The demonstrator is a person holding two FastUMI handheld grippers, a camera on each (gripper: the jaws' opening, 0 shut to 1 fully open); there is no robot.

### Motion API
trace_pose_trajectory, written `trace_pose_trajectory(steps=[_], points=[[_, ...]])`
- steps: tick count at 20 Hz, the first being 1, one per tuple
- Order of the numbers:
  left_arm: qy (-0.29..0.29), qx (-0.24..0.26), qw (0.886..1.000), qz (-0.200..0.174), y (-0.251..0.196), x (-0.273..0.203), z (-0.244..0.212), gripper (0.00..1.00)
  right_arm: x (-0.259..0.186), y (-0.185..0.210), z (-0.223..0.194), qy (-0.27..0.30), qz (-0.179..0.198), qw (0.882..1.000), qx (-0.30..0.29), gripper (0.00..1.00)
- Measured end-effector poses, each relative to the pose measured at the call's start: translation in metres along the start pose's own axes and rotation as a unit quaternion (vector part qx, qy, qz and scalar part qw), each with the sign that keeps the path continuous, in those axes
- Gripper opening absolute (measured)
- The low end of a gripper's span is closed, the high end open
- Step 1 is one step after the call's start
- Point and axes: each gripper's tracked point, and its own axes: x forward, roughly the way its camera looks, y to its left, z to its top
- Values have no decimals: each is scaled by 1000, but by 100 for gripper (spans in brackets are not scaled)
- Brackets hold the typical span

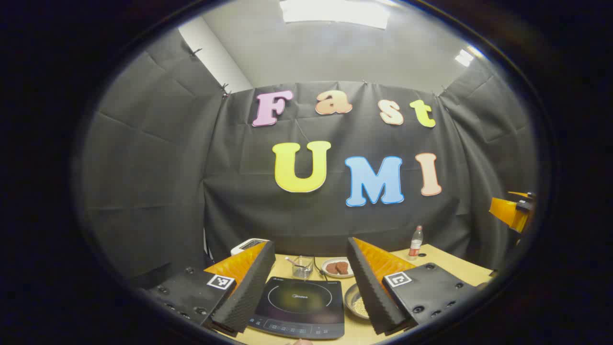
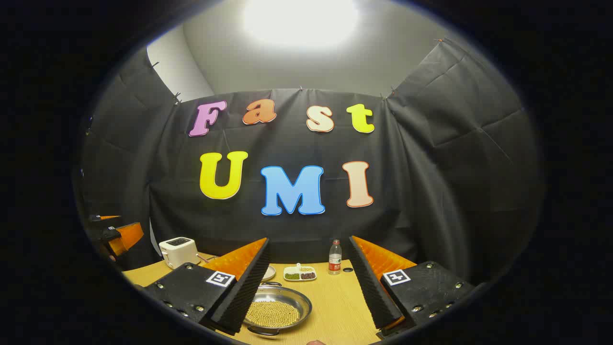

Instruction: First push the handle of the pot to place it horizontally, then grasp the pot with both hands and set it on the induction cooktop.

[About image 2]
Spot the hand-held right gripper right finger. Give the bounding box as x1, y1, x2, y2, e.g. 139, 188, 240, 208
348, 236, 477, 335

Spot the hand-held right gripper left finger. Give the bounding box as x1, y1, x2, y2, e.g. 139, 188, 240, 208
144, 238, 271, 335

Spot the stainless steel pot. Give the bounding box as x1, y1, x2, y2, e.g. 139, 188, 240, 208
242, 282, 313, 336

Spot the pile of yellow soybeans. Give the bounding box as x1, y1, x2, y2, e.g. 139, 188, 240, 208
245, 301, 301, 329

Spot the clear plastic water bottle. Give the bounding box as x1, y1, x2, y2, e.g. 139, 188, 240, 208
329, 240, 342, 275

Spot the white divided dish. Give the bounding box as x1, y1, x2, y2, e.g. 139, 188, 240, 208
284, 263, 317, 282

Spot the white toaster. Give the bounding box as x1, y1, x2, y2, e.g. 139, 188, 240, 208
159, 237, 199, 269

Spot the ceiling light panel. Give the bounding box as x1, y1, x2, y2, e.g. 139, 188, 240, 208
242, 0, 360, 48

